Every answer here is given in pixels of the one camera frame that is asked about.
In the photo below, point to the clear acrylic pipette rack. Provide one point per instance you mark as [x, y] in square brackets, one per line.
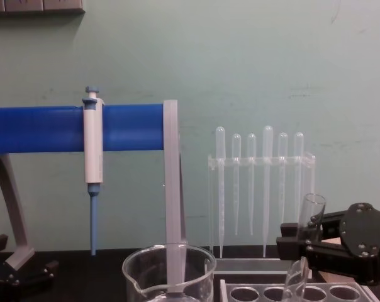
[246, 265]

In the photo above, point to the clear glass beaker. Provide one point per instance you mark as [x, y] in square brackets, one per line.
[139, 267]

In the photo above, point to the white test tube rack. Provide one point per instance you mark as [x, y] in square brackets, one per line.
[322, 282]

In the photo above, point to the clear glass test tube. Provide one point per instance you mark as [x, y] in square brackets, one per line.
[314, 207]

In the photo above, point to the black table cloth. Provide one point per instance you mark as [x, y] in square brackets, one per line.
[83, 283]

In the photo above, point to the pale green wall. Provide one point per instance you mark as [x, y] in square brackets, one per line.
[240, 63]

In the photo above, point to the large clear plastic transfer pipette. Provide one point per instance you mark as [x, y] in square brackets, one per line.
[267, 141]
[221, 141]

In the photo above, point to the small clear plastic transfer pipette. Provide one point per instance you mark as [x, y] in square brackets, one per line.
[299, 144]
[282, 144]
[251, 144]
[236, 144]

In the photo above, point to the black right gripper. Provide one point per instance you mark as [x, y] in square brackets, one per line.
[366, 229]

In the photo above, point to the white and blue micropipette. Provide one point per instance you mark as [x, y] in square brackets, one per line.
[92, 151]

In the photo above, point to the dark grey wall fixture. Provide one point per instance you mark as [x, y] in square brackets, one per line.
[36, 4]

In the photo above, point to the blue and grey pipette stand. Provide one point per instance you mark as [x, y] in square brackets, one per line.
[36, 129]

